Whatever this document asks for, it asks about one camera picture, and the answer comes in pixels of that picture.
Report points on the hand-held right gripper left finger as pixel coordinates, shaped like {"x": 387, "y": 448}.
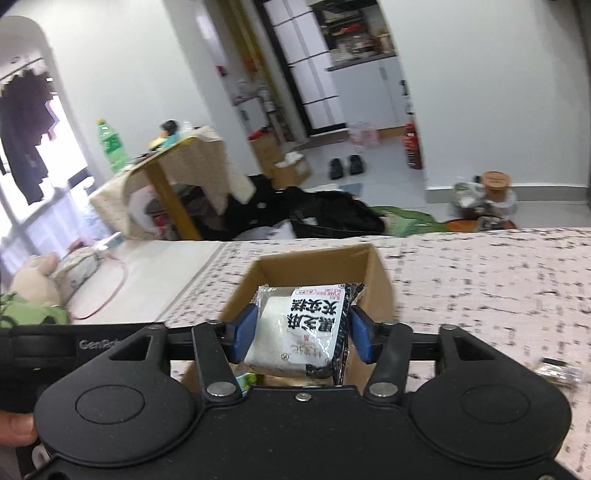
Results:
{"x": 244, "y": 334}

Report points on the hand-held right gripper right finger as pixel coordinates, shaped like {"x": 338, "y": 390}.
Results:
{"x": 362, "y": 337}

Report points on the green snack packet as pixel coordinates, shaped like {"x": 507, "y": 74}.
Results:
{"x": 244, "y": 381}

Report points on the white snack packet black print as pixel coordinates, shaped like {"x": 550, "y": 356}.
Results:
{"x": 295, "y": 332}

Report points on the small clear snack packet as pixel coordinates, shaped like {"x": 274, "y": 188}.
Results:
{"x": 556, "y": 371}

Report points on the person's left hand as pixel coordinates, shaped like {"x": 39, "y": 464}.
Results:
{"x": 16, "y": 429}

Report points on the green plush toy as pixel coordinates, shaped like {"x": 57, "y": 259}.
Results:
{"x": 32, "y": 314}

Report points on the beige plush toy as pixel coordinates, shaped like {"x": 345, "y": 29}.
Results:
{"x": 32, "y": 281}

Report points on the floral white pillow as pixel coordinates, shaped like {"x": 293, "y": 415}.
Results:
{"x": 78, "y": 270}

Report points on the white bed sheet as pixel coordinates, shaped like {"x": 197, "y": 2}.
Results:
{"x": 152, "y": 277}

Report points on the black-patterned white blanket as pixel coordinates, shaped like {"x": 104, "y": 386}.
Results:
{"x": 461, "y": 277}

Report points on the green cartoon floor mat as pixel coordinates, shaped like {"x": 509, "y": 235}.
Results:
{"x": 406, "y": 221}

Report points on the open black bag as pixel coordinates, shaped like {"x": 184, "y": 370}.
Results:
{"x": 337, "y": 214}

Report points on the black bag on floor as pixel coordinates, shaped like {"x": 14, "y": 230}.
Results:
{"x": 263, "y": 203}

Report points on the orange floor mat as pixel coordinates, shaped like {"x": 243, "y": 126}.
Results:
{"x": 461, "y": 225}

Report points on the yellow wooden table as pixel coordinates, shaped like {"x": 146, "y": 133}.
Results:
{"x": 171, "y": 198}

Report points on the low cardboard box with paper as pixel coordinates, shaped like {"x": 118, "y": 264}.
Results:
{"x": 291, "y": 173}

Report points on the plastic bag of rubbish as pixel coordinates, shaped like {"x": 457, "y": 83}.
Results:
{"x": 467, "y": 201}

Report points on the tall cardboard box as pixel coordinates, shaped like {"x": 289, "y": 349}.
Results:
{"x": 263, "y": 154}

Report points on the small covered side table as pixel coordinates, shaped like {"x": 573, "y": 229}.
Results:
{"x": 198, "y": 157}

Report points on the clear plastic container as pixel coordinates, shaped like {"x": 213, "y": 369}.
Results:
{"x": 509, "y": 205}

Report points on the pink plastic bag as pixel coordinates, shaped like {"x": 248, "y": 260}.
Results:
{"x": 363, "y": 134}

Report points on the brown round paper tub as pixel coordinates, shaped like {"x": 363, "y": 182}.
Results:
{"x": 497, "y": 184}

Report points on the yellow toy figure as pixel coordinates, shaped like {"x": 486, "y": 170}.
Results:
{"x": 166, "y": 134}

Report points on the green soda bottle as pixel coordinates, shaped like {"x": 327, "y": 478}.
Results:
{"x": 113, "y": 147}

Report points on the dark hanging clothes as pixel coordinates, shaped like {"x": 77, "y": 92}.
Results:
{"x": 23, "y": 138}

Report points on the white kitchen cabinet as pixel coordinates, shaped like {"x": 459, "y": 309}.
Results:
{"x": 364, "y": 97}

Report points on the spray bottle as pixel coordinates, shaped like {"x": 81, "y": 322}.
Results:
{"x": 405, "y": 97}

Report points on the black-framed glass door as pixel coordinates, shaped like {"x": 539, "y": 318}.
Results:
{"x": 300, "y": 69}

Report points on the kitchen shelf rack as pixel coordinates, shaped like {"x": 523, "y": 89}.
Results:
{"x": 355, "y": 32}

